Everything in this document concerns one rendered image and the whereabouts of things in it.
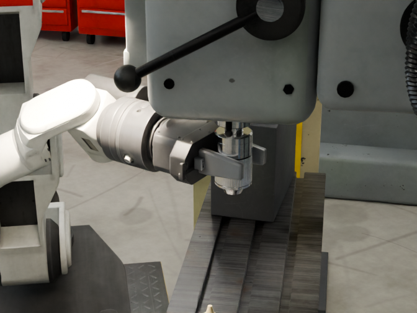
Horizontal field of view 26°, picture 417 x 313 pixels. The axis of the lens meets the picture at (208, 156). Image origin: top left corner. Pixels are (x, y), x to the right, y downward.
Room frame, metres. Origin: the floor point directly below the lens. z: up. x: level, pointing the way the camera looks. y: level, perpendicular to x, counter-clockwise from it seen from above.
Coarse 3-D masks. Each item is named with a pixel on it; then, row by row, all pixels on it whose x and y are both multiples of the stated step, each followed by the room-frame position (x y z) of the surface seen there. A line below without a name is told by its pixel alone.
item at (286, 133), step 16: (256, 128) 1.48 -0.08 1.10; (272, 128) 1.47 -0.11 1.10; (288, 128) 1.58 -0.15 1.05; (256, 144) 1.48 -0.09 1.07; (272, 144) 1.47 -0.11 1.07; (288, 144) 1.59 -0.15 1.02; (272, 160) 1.47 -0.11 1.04; (288, 160) 1.60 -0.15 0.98; (256, 176) 1.48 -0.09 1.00; (272, 176) 1.47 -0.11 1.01; (288, 176) 1.60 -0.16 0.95; (224, 192) 1.49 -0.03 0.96; (256, 192) 1.48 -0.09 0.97; (272, 192) 1.47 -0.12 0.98; (224, 208) 1.49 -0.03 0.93; (240, 208) 1.48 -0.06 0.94; (256, 208) 1.48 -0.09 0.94; (272, 208) 1.47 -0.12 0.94
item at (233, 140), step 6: (216, 132) 1.02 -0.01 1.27; (222, 132) 1.02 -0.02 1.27; (246, 132) 1.02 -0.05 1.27; (252, 132) 1.03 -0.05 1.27; (216, 138) 1.02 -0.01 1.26; (222, 138) 1.01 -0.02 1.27; (228, 138) 1.01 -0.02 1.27; (234, 138) 1.01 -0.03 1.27; (240, 138) 1.01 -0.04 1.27; (246, 138) 1.01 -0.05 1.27; (252, 138) 1.02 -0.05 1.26; (228, 144) 1.01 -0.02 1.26; (234, 144) 1.01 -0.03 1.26; (240, 144) 1.01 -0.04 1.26
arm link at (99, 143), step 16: (96, 80) 1.19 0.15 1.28; (112, 80) 1.18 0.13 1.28; (112, 96) 1.15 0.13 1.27; (128, 96) 1.14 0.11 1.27; (144, 96) 1.16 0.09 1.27; (96, 112) 1.12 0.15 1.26; (112, 112) 1.10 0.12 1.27; (80, 128) 1.11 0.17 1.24; (96, 128) 1.11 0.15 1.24; (112, 128) 1.08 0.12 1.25; (80, 144) 1.15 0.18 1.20; (96, 144) 1.12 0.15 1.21; (112, 144) 1.08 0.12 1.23; (96, 160) 1.16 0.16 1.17; (112, 160) 1.16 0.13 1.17
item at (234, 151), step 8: (216, 144) 1.02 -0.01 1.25; (248, 144) 1.01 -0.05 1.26; (224, 152) 1.01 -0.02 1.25; (232, 152) 1.01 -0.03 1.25; (240, 152) 1.01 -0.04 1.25; (248, 152) 1.01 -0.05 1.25; (240, 160) 1.01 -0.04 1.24; (248, 160) 1.01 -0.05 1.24; (248, 168) 1.01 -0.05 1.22; (216, 176) 1.02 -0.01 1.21; (248, 176) 1.01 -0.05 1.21; (216, 184) 1.02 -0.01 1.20; (224, 184) 1.01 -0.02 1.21; (232, 184) 1.01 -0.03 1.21; (240, 184) 1.01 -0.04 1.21; (248, 184) 1.02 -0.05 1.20
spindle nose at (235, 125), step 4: (220, 124) 1.01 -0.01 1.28; (224, 124) 1.01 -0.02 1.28; (232, 124) 1.01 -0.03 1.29; (236, 124) 1.01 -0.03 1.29; (240, 124) 1.01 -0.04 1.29; (244, 124) 1.01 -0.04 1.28; (248, 124) 1.01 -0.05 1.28; (232, 128) 1.01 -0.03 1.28; (236, 128) 1.01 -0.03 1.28; (240, 128) 1.01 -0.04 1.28
